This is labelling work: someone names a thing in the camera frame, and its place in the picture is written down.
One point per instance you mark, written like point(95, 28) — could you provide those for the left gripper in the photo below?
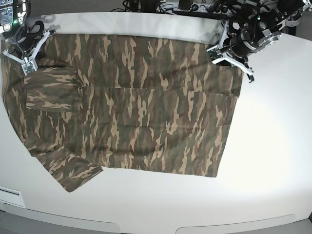
point(239, 47)

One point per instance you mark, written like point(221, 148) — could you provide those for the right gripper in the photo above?
point(24, 42)

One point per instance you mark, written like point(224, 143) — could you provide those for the camouflage T-shirt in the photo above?
point(118, 101)

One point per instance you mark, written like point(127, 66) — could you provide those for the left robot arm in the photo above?
point(256, 27)

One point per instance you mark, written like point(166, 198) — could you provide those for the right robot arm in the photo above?
point(14, 29)

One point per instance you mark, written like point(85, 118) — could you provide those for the white label bottom left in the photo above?
point(11, 197)

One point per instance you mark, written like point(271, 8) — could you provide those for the power strip with cables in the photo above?
point(219, 7)

